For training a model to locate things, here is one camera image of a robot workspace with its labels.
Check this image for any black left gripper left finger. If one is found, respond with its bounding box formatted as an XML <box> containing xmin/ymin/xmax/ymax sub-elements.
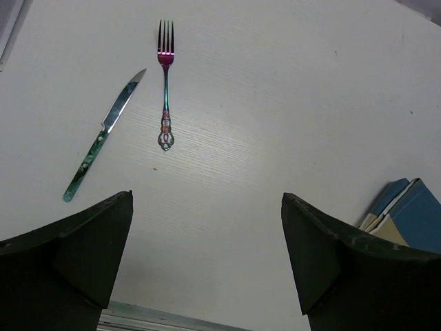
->
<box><xmin>1</xmin><ymin>191</ymin><xmax>134</xmax><ymax>330</ymax></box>

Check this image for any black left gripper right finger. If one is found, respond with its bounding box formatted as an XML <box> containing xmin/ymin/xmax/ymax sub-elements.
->
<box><xmin>281</xmin><ymin>193</ymin><xmax>440</xmax><ymax>330</ymax></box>

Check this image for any blue beige striped placemat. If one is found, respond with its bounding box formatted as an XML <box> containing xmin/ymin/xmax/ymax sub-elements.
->
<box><xmin>358</xmin><ymin>178</ymin><xmax>440</xmax><ymax>254</ymax></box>

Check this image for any green handled table knife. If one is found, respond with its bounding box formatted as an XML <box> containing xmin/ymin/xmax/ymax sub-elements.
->
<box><xmin>62</xmin><ymin>69</ymin><xmax>146</xmax><ymax>202</ymax></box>

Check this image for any iridescent rainbow fork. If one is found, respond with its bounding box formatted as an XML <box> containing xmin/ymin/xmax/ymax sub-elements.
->
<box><xmin>157</xmin><ymin>20</ymin><xmax>175</xmax><ymax>152</ymax></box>

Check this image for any aluminium table edge rail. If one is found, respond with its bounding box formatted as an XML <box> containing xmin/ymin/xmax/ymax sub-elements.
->
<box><xmin>96</xmin><ymin>301</ymin><xmax>243</xmax><ymax>331</ymax></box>

